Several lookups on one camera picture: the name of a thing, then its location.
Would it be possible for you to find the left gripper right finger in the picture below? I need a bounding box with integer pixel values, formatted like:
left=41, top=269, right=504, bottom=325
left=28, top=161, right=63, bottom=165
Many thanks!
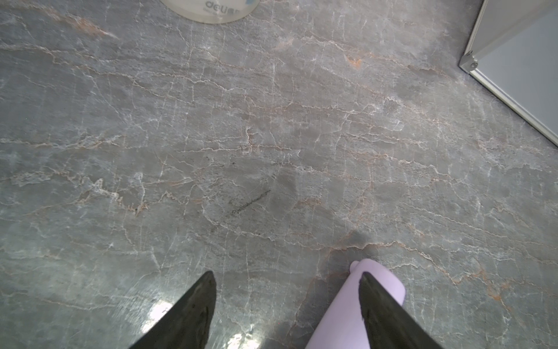
left=358, top=272, right=442, bottom=349

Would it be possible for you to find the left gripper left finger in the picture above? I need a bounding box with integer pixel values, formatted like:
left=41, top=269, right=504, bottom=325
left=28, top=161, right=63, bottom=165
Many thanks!
left=131, top=270, right=217, bottom=349

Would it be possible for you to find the purple flashlight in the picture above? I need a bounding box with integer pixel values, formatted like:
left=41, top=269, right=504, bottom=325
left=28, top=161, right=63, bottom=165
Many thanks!
left=307, top=259, right=406, bottom=349

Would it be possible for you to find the silver aluminium first-aid case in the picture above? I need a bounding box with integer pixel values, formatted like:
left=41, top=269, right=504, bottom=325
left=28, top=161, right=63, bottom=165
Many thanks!
left=459, top=0, right=557, bottom=143

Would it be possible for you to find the clear tape roll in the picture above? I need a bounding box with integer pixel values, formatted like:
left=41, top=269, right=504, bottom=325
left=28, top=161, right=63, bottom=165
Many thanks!
left=161, top=0, right=260, bottom=24

